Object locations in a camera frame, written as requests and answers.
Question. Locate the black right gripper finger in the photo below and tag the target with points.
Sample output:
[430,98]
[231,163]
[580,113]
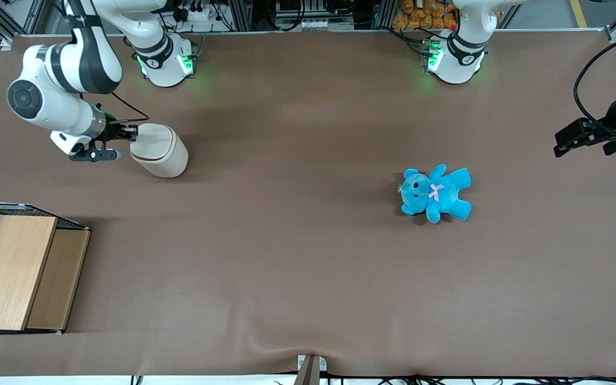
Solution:
[129,128]
[129,137]

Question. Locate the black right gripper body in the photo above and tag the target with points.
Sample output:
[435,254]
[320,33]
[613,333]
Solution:
[111,130]

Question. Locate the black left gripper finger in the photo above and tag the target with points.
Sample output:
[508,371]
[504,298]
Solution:
[580,145]
[578,131]

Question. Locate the cream lidded trash can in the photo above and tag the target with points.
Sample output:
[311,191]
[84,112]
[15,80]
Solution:
[161,155]

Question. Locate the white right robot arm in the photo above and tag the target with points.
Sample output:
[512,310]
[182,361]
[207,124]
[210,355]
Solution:
[62,69]

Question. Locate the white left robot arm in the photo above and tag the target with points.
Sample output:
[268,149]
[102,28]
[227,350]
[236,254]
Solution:
[455,59]

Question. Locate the white power strip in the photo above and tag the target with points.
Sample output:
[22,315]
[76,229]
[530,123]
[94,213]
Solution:
[201,13]

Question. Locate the blue teddy bear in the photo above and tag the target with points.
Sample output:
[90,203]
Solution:
[436,193]

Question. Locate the orange plush toys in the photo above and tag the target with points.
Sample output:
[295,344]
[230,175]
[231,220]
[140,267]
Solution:
[423,15]

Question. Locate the white control box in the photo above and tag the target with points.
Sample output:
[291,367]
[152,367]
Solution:
[313,20]

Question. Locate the brown table cover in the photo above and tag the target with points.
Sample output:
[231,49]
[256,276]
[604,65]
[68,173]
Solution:
[308,267]

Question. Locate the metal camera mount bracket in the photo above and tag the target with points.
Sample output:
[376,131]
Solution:
[310,370]

